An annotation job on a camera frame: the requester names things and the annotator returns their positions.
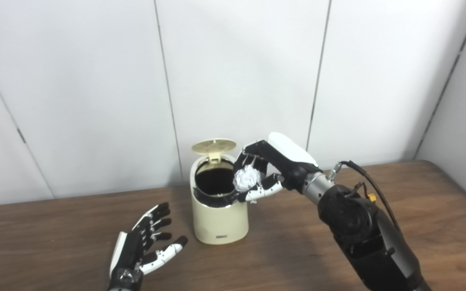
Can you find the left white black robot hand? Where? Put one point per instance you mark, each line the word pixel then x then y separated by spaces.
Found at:
pixel 130 250

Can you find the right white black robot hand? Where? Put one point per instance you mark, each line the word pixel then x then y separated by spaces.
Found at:
pixel 289 155

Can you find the white paper ball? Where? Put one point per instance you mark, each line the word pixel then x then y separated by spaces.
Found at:
pixel 246 178

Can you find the cream round bin lid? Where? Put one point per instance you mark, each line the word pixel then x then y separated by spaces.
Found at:
pixel 213 145

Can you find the cream-colored round bin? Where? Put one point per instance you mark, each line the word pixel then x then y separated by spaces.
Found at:
pixel 219 222

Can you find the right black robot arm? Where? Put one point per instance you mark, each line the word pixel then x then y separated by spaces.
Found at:
pixel 362 230

